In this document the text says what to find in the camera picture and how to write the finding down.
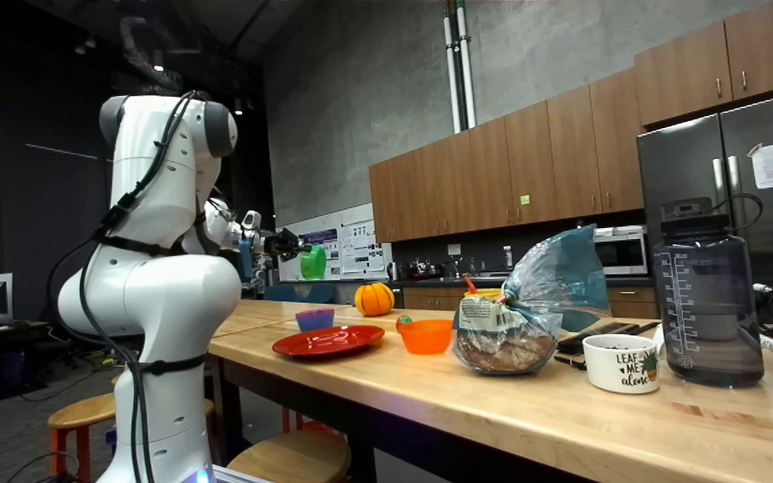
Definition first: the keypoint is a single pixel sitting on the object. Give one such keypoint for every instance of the white printed mug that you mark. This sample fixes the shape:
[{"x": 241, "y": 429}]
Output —
[{"x": 621, "y": 366}]

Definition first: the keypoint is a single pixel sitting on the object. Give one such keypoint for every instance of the purple plastic bowl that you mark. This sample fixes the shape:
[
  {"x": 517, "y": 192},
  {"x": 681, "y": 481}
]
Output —
[{"x": 315, "y": 319}]

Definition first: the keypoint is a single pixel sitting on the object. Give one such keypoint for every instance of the orange pumpkin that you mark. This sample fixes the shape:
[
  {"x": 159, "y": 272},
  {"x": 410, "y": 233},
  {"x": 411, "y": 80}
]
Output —
[{"x": 375, "y": 299}]

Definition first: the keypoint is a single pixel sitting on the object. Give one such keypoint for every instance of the red plate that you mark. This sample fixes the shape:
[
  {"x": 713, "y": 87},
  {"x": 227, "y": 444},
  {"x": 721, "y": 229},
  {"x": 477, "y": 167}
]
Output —
[{"x": 328, "y": 341}]

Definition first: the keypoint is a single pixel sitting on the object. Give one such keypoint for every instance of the wide wooden lower cabinet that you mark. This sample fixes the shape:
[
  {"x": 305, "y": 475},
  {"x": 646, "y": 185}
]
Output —
[{"x": 427, "y": 296}]

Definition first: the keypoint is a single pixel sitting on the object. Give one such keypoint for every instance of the green sticky note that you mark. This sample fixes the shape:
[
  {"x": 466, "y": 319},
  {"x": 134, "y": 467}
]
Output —
[{"x": 524, "y": 198}]

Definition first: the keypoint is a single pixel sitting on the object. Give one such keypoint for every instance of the narrow wooden lower cabinet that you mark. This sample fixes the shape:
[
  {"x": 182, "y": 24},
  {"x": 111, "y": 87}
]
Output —
[{"x": 635, "y": 300}]

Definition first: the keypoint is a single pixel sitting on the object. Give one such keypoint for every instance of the white wall outlet plate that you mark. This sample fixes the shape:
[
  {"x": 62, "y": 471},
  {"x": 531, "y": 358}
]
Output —
[{"x": 456, "y": 251}]

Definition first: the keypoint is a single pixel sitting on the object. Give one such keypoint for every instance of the wooden table holding dishes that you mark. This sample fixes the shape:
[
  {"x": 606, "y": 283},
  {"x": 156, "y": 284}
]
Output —
[{"x": 531, "y": 412}]

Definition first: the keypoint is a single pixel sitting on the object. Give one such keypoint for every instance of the red metal stool legs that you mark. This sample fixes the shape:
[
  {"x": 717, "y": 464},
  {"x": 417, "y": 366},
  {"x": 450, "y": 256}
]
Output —
[{"x": 301, "y": 418}]

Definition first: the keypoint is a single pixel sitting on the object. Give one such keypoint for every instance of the clear plastic bag of food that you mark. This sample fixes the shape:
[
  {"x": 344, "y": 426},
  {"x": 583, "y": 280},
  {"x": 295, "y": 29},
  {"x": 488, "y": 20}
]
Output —
[{"x": 519, "y": 323}]

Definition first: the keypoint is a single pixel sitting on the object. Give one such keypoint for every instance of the wooden cabinet above refrigerator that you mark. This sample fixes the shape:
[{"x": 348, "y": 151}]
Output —
[{"x": 725, "y": 63}]

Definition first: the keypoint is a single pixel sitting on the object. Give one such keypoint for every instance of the long wooden upper cabinets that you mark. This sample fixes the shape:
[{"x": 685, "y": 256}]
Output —
[{"x": 496, "y": 170}]

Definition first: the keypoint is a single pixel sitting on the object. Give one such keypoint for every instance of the stainless steel refrigerator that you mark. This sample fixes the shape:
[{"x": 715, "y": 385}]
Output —
[{"x": 690, "y": 163}]

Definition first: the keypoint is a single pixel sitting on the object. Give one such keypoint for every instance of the grey wall pipes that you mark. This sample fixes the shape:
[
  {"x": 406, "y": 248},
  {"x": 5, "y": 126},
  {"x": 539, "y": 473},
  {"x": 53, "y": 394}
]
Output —
[{"x": 458, "y": 63}]

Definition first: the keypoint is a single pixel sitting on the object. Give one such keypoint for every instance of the green plastic bowl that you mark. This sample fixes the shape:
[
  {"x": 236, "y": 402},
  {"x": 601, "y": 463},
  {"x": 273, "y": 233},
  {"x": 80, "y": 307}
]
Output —
[{"x": 315, "y": 263}]

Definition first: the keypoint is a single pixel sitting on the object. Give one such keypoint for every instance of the white wall poster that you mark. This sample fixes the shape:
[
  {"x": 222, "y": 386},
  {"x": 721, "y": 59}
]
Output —
[{"x": 355, "y": 251}]

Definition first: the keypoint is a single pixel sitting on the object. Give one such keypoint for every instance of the white soap bottle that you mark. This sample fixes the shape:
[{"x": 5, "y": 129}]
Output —
[{"x": 508, "y": 256}]

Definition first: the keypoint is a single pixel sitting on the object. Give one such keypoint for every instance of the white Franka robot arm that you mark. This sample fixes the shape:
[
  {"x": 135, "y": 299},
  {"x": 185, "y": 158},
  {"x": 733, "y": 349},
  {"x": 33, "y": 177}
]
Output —
[{"x": 163, "y": 296}]

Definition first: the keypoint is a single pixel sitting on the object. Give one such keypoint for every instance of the orange plastic bowl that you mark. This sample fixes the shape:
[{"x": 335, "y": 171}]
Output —
[{"x": 425, "y": 335}]

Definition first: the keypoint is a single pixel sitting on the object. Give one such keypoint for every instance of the silver microwave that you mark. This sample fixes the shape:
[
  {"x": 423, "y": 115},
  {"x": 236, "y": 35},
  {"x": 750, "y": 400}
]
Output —
[{"x": 621, "y": 251}]

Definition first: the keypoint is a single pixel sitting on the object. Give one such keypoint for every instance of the wooden stool with red legs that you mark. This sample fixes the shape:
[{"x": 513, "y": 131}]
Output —
[{"x": 81, "y": 413}]

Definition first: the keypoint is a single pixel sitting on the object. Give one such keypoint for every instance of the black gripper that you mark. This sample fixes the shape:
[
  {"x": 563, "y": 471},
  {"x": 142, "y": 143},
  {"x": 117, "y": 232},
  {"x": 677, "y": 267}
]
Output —
[{"x": 277, "y": 244}]

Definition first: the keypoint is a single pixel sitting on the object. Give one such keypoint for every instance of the round wooden stool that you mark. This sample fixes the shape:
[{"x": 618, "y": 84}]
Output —
[{"x": 295, "y": 456}]

